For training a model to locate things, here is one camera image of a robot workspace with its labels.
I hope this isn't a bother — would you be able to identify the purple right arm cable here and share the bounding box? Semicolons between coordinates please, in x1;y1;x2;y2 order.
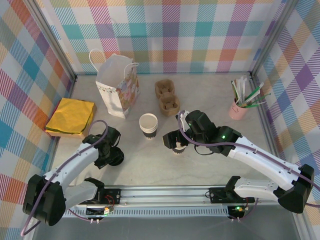
176;109;320;208

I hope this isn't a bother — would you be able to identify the stack of cardboard cup carriers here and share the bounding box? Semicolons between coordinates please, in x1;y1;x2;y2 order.
154;79;181;116

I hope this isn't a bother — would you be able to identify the aluminium frame post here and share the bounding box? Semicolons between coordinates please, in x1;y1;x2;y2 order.
249;0;297;78
23;0;78;83

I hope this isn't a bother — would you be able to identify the black plastic cup lid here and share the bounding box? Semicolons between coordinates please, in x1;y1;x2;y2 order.
111;147;125;166

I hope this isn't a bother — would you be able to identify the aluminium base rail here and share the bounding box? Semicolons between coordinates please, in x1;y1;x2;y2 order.
62;185;283;209

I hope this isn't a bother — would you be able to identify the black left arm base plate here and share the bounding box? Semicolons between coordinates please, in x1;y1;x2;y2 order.
97;188;123;205

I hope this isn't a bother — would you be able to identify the yellow paper napkin stack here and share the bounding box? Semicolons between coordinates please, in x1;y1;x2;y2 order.
44;97;98;138

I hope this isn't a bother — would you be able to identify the slotted grey cable duct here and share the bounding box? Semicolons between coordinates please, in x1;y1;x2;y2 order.
62;208;230;219

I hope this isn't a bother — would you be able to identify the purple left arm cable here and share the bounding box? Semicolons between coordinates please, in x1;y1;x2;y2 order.
20;119;110;236

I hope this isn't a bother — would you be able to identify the cartoon animal paper gift bag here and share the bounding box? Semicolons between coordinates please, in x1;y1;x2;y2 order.
89;48;141;120

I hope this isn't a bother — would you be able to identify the pink metal bucket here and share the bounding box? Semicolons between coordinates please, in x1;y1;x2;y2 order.
229;96;250;120

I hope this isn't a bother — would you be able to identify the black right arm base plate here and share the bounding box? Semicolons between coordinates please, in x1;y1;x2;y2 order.
209;186;256;204

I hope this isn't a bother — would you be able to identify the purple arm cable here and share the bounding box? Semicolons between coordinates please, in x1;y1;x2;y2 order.
176;109;320;208
20;119;110;236

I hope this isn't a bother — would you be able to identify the white paper wrapped straw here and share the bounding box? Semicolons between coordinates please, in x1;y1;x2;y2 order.
236;77;245;103
230;79;240;104
240;76;249;102

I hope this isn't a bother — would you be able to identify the straws and stirrers bundle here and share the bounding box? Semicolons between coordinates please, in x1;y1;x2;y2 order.
249;92;272;106

